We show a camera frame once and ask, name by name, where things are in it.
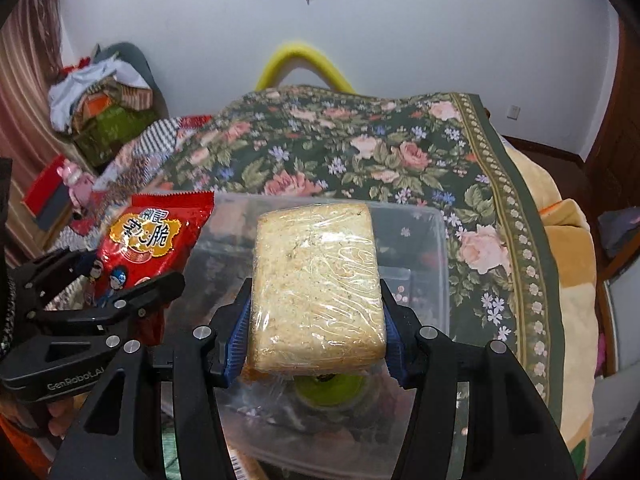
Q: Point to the green cardboard box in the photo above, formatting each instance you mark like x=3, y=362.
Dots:
x=112, y=130

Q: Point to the grey cloth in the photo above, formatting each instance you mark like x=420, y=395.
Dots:
x=620, y=232

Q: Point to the green round object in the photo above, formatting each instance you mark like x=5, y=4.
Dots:
x=330, y=391

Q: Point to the zigzag patterned cloth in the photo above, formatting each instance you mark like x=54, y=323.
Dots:
x=145, y=150

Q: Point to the striped brown curtain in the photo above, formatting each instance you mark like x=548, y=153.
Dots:
x=25, y=110

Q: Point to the grey chair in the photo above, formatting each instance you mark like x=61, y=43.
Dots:
x=132, y=57

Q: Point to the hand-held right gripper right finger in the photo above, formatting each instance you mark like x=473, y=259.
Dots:
x=393, y=341

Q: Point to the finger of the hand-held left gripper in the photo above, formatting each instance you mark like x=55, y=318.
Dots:
x=50, y=266
x=125, y=305

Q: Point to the floral green blanket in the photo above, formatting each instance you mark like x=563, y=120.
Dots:
x=350, y=150

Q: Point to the person's left hand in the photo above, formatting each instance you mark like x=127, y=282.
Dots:
x=60, y=417

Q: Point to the dark wooden door frame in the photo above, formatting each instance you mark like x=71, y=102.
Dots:
x=617, y=135

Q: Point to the plastic-wrapped beige cake block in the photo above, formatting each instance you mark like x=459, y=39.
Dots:
x=315, y=285

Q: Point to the red flat box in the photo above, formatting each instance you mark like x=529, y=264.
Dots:
x=45, y=192

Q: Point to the clear plastic container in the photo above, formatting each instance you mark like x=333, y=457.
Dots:
x=422, y=240

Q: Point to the pile of clothes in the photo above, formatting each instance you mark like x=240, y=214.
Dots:
x=85, y=85

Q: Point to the red snack packet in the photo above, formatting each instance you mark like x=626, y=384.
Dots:
x=150, y=230

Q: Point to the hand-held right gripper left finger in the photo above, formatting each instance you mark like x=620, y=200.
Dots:
x=239, y=332

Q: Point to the pink toy figure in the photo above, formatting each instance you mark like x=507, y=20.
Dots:
x=75, y=182

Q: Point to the white wall socket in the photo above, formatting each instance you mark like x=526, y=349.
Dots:
x=513, y=111

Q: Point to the yellow fleece blanket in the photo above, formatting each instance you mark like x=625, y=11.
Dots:
x=575, y=270

